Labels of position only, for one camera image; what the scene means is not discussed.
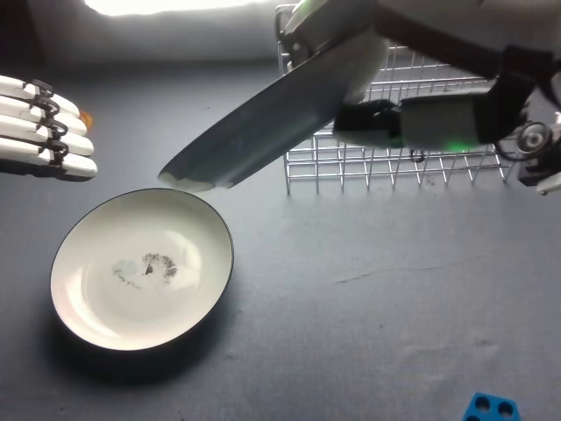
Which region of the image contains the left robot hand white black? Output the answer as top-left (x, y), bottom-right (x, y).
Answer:
top-left (0, 74), bottom-right (99, 183)

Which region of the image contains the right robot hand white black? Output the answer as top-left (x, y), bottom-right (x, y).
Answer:
top-left (274, 0), bottom-right (561, 150)

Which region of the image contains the white plate dark underside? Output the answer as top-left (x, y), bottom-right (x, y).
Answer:
top-left (49, 187), bottom-right (236, 354)
top-left (157, 24), bottom-right (389, 194)

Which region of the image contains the blue pentagon block with holes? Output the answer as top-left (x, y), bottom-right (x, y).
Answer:
top-left (463, 391), bottom-right (523, 421)

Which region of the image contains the silver wire dish rack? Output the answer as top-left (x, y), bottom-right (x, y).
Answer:
top-left (274, 4), bottom-right (516, 196)

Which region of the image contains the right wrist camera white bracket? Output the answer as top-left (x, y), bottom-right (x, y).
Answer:
top-left (497, 82), bottom-right (561, 197)

